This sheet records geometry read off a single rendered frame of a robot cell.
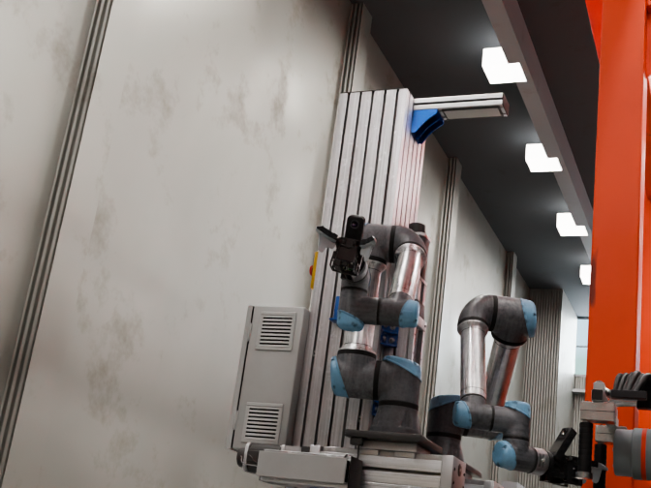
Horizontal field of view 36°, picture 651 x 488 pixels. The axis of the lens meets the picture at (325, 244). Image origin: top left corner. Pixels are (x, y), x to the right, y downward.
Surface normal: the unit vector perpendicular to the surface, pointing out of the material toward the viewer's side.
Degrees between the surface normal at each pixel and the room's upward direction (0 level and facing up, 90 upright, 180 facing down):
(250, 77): 90
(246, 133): 90
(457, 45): 180
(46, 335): 90
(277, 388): 90
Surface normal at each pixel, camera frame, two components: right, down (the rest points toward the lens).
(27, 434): 0.92, -0.01
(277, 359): -0.37, -0.35
